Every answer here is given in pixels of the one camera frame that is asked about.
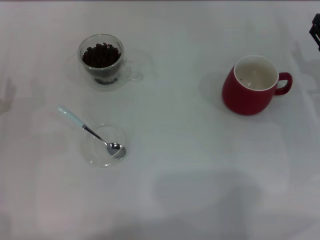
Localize red ceramic mug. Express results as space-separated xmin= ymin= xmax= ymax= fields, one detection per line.
xmin=221 ymin=54 xmax=293 ymax=116

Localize small clear glass dish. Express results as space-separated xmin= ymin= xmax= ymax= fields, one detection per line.
xmin=81 ymin=123 xmax=128 ymax=168

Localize double-wall glass cup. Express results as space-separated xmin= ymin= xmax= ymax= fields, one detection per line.
xmin=77 ymin=33 xmax=145 ymax=91

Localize dark coffee beans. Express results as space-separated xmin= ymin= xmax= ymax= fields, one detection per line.
xmin=81 ymin=42 xmax=123 ymax=86

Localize blue-handled metal spoon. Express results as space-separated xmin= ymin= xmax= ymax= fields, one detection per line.
xmin=56 ymin=104 xmax=128 ymax=160

